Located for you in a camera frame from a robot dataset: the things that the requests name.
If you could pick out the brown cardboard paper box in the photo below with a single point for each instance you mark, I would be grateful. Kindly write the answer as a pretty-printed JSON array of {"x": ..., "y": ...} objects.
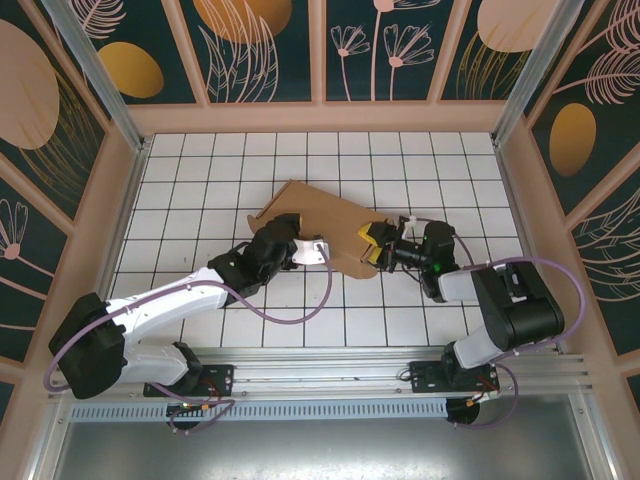
[{"x": 325, "y": 220}]

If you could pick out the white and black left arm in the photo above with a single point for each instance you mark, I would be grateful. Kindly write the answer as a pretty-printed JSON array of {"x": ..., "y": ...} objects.
[{"x": 165, "y": 305}]

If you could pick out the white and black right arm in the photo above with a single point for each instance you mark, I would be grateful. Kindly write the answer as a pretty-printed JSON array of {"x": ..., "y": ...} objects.
[{"x": 525, "y": 310}]

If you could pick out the shiny metal sheet panel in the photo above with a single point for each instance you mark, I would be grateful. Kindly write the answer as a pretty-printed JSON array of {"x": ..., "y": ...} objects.
[{"x": 320, "y": 450}]

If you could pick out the aluminium mounting rail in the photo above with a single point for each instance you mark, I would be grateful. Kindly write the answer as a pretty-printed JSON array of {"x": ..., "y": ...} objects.
[{"x": 320, "y": 372}]

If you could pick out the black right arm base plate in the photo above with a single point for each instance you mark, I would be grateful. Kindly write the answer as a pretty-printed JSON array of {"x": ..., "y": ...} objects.
[{"x": 422, "y": 377}]

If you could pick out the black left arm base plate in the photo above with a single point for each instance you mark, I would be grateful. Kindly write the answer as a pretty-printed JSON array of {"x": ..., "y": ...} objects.
[{"x": 220, "y": 375}]

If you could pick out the aluminium frame post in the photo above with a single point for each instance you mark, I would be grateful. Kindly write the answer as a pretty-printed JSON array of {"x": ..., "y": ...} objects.
[
  {"x": 535, "y": 65},
  {"x": 100, "y": 75}
]

